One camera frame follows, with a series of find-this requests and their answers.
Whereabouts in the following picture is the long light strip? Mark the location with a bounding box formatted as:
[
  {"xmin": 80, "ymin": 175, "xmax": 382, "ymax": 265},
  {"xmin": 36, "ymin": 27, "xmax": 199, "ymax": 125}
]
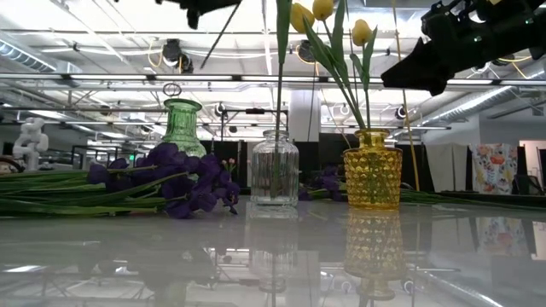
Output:
[{"xmin": 0, "ymin": 72, "xmax": 546, "ymax": 87}]

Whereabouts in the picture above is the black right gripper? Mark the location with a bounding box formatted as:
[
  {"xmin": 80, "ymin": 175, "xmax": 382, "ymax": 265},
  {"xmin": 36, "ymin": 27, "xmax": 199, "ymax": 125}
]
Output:
[{"xmin": 380, "ymin": 0, "xmax": 496, "ymax": 97}]

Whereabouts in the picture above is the green glass vase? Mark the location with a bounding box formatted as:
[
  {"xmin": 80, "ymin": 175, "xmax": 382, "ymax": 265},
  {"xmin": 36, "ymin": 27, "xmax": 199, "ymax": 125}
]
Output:
[{"xmin": 160, "ymin": 97, "xmax": 208, "ymax": 159}]

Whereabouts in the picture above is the silver ventilation duct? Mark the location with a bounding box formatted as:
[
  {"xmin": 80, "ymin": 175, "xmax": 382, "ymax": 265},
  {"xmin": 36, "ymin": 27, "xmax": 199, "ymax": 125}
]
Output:
[
  {"xmin": 0, "ymin": 38, "xmax": 59, "ymax": 73},
  {"xmin": 415, "ymin": 63, "xmax": 546, "ymax": 129}
]

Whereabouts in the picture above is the clear glass vase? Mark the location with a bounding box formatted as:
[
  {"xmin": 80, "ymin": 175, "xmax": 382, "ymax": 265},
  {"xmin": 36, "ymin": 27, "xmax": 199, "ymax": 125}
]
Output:
[{"xmin": 250, "ymin": 129, "xmax": 300, "ymax": 208}]

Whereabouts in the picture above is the white curtain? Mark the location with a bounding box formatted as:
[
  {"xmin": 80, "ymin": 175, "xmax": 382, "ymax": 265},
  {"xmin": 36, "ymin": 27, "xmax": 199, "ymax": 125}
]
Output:
[{"xmin": 425, "ymin": 142, "xmax": 471, "ymax": 194}]

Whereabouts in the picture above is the black partition panel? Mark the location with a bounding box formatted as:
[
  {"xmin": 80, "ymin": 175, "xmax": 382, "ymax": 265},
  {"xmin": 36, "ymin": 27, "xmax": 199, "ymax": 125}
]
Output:
[{"xmin": 200, "ymin": 132, "xmax": 427, "ymax": 194}]

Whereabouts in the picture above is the amber glass vase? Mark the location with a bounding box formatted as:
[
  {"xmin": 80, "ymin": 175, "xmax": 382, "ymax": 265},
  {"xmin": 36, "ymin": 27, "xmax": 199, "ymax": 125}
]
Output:
[{"xmin": 343, "ymin": 128, "xmax": 404, "ymax": 210}]

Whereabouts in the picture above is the black tube stand frame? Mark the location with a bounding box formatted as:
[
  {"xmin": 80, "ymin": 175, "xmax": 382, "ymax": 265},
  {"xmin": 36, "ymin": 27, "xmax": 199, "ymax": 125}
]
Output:
[{"xmin": 219, "ymin": 107, "xmax": 290, "ymax": 144}]

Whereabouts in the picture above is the white humanoid robot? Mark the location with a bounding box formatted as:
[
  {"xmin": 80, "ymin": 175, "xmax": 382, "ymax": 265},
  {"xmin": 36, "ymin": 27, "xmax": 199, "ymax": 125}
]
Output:
[{"xmin": 11, "ymin": 117, "xmax": 50, "ymax": 172}]

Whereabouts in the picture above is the black ceiling spotlight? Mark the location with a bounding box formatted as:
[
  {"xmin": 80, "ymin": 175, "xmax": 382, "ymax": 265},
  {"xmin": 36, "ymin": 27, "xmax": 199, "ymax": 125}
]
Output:
[
  {"xmin": 297, "ymin": 39, "xmax": 317, "ymax": 64},
  {"xmin": 161, "ymin": 38, "xmax": 195, "ymax": 74}
]

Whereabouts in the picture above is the white building column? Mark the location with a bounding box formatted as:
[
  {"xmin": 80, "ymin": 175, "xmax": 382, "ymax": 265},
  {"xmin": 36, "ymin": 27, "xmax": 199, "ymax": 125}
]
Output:
[{"xmin": 288, "ymin": 88, "xmax": 322, "ymax": 142}]

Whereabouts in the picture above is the floral patterned cloth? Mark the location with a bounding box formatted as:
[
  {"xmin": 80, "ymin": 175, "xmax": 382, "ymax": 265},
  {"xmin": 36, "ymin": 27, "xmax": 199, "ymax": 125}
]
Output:
[{"xmin": 468, "ymin": 142, "xmax": 520, "ymax": 196}]

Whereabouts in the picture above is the yellow artificial tulip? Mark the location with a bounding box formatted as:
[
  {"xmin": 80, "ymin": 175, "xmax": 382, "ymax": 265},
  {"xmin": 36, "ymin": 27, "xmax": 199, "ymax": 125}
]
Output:
[
  {"xmin": 289, "ymin": 2, "xmax": 367, "ymax": 131},
  {"xmin": 348, "ymin": 18, "xmax": 380, "ymax": 131},
  {"xmin": 311, "ymin": 0, "xmax": 368, "ymax": 131}
]

